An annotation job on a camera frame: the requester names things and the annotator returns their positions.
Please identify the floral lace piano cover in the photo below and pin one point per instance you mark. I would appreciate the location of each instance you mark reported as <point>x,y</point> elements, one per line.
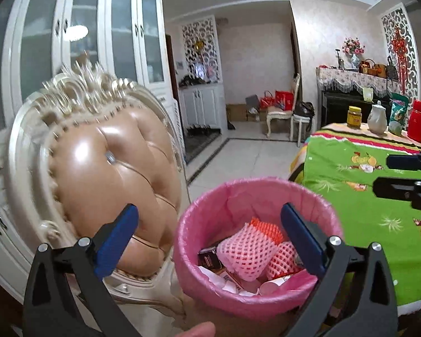
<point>336,75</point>

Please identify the white tissue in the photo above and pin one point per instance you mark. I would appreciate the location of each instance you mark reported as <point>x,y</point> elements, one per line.
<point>208,275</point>

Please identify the red thermos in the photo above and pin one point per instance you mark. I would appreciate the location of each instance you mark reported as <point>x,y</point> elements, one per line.
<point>416,123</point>

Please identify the dark wooden door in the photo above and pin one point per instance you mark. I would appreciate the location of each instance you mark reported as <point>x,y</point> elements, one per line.
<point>168,59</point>

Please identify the row of dark shoes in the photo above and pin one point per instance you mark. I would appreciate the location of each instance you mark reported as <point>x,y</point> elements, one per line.
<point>200,130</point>

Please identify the black piano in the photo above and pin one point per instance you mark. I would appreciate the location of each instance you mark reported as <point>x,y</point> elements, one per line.
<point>336,108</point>

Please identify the black bag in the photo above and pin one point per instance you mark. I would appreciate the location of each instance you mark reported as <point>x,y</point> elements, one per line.
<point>304,108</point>

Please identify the grey open box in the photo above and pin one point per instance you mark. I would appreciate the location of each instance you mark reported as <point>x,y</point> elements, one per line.
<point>252,102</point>

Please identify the large red gift bag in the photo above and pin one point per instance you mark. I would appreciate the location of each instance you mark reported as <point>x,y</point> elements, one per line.
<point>285,100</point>

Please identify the red knot wall ornament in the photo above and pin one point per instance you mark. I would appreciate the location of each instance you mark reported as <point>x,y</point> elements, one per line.
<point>400,47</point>

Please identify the white lattice screen gold ornament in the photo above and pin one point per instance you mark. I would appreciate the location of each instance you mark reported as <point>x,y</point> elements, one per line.
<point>207,63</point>

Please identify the black handbag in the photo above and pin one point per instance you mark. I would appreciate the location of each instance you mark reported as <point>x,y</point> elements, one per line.
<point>393,71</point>

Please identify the golden leather chair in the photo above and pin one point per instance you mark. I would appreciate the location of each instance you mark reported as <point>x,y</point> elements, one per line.
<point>119,147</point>

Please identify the blue white flower vase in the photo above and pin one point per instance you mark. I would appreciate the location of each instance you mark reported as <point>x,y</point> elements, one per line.
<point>354,58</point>

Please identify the white wooden stool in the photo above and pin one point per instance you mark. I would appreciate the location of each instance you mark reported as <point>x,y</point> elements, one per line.
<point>301,126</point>

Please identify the brown handbag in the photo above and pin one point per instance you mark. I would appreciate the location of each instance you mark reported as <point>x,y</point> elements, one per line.
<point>379,70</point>

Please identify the tall white glass-door cabinet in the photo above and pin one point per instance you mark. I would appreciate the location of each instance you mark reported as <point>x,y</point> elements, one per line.
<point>91,42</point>

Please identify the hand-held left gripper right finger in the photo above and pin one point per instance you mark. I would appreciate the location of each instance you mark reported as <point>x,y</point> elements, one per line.
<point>301,238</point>

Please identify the yellow-lid brown jar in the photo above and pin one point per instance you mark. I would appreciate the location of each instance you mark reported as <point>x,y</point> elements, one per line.
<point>354,118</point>

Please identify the white carved dining chair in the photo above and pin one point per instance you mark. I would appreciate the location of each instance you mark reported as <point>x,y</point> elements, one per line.
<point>279,114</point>

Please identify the small black stand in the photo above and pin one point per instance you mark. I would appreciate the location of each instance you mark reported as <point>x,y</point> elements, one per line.
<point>339,61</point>

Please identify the green snack bag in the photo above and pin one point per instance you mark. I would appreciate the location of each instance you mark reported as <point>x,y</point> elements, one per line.
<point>398,112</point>

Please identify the brown cardboard box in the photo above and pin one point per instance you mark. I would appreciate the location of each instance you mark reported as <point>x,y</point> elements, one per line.
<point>235,112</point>

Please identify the white lattice screen with knot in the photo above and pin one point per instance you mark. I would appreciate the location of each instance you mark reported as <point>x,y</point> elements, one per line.
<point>412,59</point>

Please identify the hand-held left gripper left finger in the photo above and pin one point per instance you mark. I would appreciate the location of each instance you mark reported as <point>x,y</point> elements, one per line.
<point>117,238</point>

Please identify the low white cabinet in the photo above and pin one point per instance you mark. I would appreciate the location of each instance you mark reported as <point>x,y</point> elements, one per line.
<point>203,107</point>

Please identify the person's left hand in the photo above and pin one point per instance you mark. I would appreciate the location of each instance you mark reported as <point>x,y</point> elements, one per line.
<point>193,330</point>

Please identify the pink foam fruit net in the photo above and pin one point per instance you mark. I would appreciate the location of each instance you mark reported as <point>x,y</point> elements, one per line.
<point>245,252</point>
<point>284,259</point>

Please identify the dark clutter pile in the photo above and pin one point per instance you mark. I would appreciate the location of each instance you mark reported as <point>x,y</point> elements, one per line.
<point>193,80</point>

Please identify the pink-lined trash bin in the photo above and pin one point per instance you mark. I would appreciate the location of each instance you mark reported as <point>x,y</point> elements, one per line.
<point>210,200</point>

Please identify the beige orange carton box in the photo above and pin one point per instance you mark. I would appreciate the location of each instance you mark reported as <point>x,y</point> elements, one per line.
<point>228,277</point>

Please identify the small red gift bag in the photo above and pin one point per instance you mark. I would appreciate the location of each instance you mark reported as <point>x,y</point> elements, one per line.
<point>266,101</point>

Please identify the white paper cup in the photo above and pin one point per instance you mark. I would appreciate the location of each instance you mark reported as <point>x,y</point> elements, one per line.
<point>270,288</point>

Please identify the black carton box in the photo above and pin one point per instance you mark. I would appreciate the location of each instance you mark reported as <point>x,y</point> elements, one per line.
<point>210,258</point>

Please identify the white ceramic teapot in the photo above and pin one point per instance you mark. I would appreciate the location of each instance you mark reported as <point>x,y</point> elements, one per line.
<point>377,121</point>

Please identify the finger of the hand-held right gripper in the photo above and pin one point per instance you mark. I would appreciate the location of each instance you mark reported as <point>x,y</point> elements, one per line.
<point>393,186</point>
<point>405,162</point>

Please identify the wicker basket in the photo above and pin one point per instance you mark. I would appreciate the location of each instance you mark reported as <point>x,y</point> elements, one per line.
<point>366,67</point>

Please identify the white carved panel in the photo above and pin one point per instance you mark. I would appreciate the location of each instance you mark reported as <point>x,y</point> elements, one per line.
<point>179,137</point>

